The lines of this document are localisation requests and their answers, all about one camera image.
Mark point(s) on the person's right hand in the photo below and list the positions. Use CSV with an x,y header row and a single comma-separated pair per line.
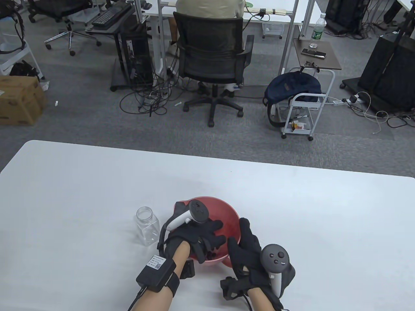
x,y
249,259

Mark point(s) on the person's left hand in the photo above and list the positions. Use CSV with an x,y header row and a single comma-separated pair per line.
x,y
194,236

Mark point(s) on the pink salad bowl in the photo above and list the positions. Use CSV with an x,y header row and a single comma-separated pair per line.
x,y
231,220

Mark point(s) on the clear plastic jar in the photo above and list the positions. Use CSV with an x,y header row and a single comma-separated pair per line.
x,y
147,230

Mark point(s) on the person's right forearm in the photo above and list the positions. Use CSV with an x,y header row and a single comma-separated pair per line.
x,y
261,303

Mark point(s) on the person's left forearm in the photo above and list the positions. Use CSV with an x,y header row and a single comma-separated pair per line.
x,y
155,299

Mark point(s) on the black VR controller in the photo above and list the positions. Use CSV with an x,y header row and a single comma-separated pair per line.
x,y
198,210
275,257

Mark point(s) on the black wrist sensor box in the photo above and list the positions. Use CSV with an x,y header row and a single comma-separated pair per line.
x,y
155,272

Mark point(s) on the white rolling cart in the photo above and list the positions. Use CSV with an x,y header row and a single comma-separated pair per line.
x,y
308,95

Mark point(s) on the navy backpack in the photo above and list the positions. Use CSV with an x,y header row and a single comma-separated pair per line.
x,y
291,86

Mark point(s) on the white power strip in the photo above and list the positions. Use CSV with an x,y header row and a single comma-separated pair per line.
x,y
337,102

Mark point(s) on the black computer tower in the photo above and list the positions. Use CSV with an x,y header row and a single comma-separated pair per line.
x,y
139,55

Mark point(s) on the black mesh office chair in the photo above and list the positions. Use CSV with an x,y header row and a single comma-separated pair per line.
x,y
210,39

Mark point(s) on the brown side table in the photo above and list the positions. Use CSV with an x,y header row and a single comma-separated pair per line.
x,y
327,63

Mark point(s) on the black smartphone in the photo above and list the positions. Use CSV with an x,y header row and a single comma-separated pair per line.
x,y
313,52

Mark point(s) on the cardboard box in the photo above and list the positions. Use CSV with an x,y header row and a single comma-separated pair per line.
x,y
19,100

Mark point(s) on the small glass dish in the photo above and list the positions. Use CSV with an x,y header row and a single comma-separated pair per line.
x,y
313,45

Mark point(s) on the black keyboard stand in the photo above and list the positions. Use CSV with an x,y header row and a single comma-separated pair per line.
x,y
100,31

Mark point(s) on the black wheeled cabinet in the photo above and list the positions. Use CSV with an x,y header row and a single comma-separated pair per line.
x,y
389,71

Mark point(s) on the white office desk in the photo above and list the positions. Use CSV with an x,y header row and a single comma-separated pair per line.
x,y
282,19

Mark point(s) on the black keyboard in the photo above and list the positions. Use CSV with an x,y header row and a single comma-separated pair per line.
x,y
110,15

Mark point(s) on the clear water bottle green label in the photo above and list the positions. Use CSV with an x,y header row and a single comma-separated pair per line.
x,y
317,30

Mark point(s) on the black bag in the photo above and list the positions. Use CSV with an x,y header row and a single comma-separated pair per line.
x,y
22,69

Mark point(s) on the beige power strip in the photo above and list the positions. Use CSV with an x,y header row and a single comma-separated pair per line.
x,y
278,12

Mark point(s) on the white metal rack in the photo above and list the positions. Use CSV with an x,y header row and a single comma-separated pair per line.
x,y
4,68

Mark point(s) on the black equipment stack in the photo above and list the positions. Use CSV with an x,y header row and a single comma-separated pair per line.
x,y
343,13

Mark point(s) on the black swivel chair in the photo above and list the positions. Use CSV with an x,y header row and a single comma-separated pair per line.
x,y
61,6

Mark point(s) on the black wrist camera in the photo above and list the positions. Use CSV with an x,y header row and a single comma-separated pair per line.
x,y
231,288
187,269

